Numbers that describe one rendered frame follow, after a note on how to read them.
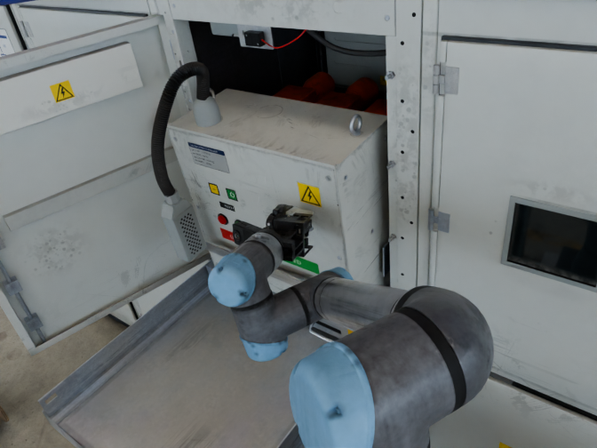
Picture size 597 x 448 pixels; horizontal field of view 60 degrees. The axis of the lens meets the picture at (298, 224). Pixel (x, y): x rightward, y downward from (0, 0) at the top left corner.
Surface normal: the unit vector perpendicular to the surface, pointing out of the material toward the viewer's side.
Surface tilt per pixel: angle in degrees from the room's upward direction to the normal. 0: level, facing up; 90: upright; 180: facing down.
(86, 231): 90
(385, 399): 45
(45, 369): 0
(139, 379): 0
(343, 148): 3
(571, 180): 90
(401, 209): 90
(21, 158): 90
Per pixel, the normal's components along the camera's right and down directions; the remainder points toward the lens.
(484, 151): -0.59, 0.52
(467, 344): 0.40, -0.40
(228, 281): -0.36, 0.34
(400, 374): 0.19, -0.40
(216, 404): -0.11, -0.81
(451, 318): 0.11, -0.76
